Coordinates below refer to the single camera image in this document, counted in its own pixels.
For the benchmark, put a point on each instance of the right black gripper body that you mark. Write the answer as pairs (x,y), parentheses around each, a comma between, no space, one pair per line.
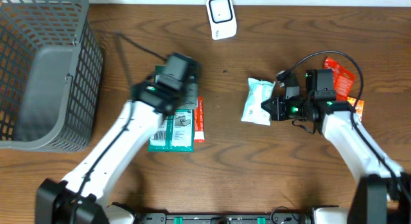
(295,107)

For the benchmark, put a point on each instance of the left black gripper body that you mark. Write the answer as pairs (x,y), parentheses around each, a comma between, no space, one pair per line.
(189,95)

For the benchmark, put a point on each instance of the light green wipes pack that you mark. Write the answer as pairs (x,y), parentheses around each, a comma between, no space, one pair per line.
(259,91)

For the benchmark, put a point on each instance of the red snack bag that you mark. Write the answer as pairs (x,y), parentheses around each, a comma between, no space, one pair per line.
(343,79)

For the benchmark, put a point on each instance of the small orange white box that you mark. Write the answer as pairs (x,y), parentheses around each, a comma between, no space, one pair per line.
(358,104)

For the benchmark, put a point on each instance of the dark green package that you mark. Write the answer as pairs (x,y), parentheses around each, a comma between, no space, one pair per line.
(175,134)

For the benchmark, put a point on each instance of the red stick sachet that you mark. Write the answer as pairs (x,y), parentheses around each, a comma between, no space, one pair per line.
(199,136)

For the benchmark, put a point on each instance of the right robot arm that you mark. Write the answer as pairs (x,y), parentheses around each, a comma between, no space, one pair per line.
(382,184)

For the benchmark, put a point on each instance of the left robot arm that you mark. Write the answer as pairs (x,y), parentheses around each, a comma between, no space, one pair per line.
(82,196)

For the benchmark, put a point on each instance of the white barcode scanner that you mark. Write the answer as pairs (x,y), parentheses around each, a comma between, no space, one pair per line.
(222,19)

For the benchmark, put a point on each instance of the grey plastic mesh basket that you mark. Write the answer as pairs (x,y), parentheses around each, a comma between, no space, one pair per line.
(51,67)

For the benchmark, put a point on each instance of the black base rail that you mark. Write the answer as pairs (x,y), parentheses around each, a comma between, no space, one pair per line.
(279,217)

